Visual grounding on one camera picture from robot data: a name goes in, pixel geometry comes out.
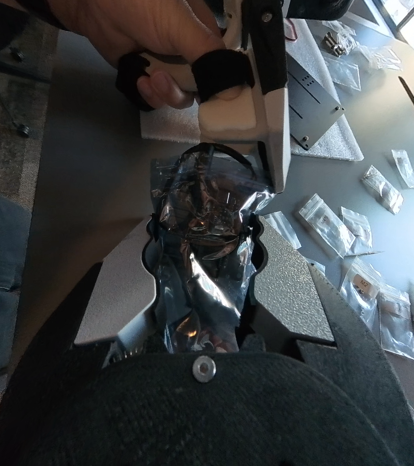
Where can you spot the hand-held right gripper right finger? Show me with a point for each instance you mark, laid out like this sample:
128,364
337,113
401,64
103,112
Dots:
291,291

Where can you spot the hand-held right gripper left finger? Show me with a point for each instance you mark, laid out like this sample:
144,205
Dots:
119,291

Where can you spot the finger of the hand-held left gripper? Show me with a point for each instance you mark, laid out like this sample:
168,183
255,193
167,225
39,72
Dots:
278,138

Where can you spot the silver plastic parts bag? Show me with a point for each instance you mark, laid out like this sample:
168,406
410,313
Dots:
207,240

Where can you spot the person's left hand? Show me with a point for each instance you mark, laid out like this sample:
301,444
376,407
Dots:
134,29

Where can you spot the scattered small clear parts bags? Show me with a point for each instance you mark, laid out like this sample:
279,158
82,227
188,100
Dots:
360,284

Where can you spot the white foam sheet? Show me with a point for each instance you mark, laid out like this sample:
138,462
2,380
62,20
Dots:
170,124

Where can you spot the black office chair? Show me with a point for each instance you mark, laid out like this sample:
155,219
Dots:
3,65

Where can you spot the black metal base plate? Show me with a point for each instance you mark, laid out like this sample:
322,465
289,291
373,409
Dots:
312,102

